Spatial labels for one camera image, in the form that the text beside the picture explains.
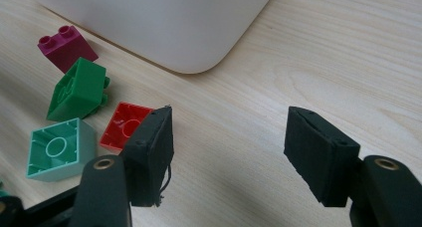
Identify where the white plastic bin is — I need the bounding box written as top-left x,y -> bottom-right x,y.
31,0 -> 278,75

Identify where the mint green toy brick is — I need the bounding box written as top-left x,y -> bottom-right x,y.
25,116 -> 98,183

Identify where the red toy brick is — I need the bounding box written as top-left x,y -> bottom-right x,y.
99,102 -> 155,155

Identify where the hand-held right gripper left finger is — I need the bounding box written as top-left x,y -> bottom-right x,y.
119,105 -> 175,208

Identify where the magenta toy brick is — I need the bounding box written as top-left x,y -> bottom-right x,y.
37,25 -> 100,75

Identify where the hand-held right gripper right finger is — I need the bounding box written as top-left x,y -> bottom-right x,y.
283,106 -> 361,208

